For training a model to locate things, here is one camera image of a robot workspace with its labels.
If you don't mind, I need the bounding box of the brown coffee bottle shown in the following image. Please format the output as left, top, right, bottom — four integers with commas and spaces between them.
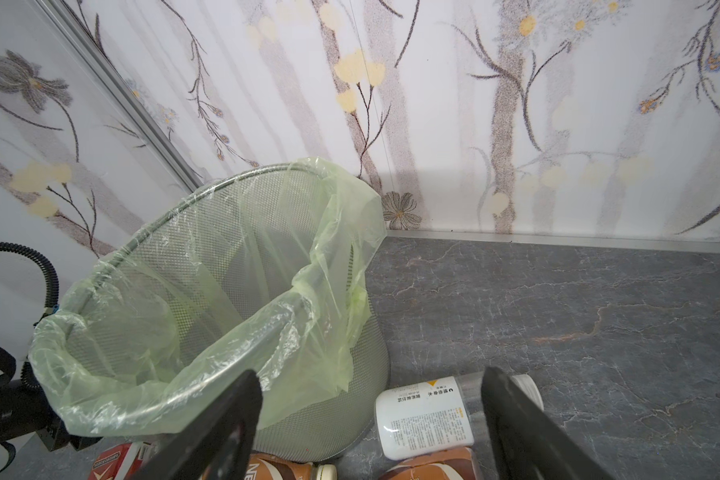
379, 447, 482, 480
243, 453, 338, 480

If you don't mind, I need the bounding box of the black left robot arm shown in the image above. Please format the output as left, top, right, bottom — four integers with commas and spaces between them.
0, 347, 101, 466

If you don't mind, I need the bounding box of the mesh waste bin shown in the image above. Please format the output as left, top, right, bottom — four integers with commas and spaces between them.
32, 161, 391, 463

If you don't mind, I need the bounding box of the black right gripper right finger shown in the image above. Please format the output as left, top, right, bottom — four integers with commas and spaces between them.
481, 367, 612, 479

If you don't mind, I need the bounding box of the brown coffee bottle right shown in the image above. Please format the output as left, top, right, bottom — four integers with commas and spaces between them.
379, 447, 482, 480

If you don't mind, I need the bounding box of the red label water bottle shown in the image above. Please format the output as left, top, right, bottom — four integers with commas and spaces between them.
88, 441, 156, 480

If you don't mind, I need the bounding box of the brown coffee bottle upper left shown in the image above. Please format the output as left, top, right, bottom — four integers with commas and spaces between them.
243, 453, 338, 480

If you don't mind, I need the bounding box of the white label clear bottle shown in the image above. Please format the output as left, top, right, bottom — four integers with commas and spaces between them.
375, 371, 545, 462

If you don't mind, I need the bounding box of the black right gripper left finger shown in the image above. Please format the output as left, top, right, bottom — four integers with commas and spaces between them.
132, 370, 263, 480

